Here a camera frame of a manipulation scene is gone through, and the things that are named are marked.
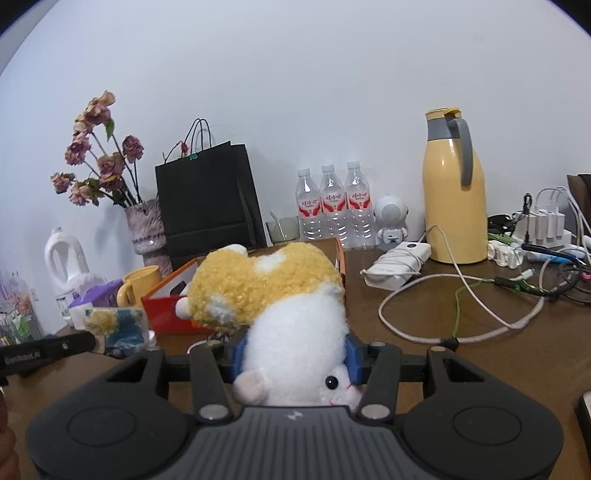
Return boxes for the brown bag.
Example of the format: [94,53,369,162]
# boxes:
[567,173,591,222]

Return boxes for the purple ceramic vase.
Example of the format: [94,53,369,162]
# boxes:
[124,198,174,268]

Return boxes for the clear acrylic organizer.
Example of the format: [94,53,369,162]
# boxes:
[0,270,44,347]

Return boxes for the white power strip with chargers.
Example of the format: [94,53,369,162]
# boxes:
[510,187,580,247]

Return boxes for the white power adapter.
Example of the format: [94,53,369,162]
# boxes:
[362,241,432,291]

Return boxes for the yellow mug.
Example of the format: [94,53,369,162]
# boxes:
[116,265,162,308]

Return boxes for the white robot-shaped speaker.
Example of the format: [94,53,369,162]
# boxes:
[373,195,409,252]

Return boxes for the white cable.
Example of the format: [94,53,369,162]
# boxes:
[379,225,546,344]

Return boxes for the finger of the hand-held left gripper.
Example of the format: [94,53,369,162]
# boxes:
[46,331,96,363]

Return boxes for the blue yellow item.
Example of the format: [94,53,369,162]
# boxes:
[84,307,156,359]

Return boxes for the white and yellow plush hamster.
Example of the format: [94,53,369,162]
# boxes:
[175,244,366,411]

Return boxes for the orange cardboard box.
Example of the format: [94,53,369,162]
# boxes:
[141,237,347,335]

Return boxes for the green thin cable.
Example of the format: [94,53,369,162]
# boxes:
[441,277,509,354]

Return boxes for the black and green pen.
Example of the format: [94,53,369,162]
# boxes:
[494,276,561,296]

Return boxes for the yellow thermos jug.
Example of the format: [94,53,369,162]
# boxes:
[422,107,489,265]

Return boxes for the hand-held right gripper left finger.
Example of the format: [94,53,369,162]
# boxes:
[104,335,252,423]

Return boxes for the black paper bag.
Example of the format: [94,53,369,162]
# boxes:
[154,117,269,271]

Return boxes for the white detergent bottle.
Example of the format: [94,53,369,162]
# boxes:
[45,227,90,319]

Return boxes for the clear water bottle red label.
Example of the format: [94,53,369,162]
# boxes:
[320,164,348,241]
[344,161,374,250]
[295,168,324,243]

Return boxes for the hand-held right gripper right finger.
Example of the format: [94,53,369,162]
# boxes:
[344,333,488,423]

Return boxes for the purple tissue pack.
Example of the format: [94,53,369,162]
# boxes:
[69,284,123,324]

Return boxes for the dark flat device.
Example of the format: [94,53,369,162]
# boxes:
[574,390,591,439]

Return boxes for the glass cup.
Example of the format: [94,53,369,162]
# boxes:
[265,215,301,245]

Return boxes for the white plug block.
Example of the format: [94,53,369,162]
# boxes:
[487,240,525,268]

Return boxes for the dried pink flowers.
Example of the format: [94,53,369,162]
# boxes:
[51,90,146,208]

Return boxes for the blue pen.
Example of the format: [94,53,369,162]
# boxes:
[522,244,585,265]

